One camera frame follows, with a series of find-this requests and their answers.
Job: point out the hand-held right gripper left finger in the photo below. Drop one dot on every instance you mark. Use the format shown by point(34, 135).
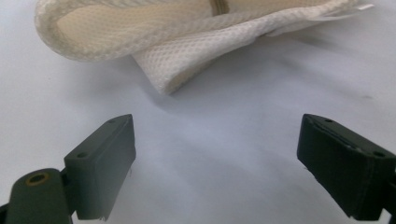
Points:
point(99, 168)

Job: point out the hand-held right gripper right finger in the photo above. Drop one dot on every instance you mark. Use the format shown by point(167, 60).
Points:
point(348, 174)

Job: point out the white mesh laundry bag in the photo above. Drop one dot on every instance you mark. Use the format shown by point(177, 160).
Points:
point(186, 53)

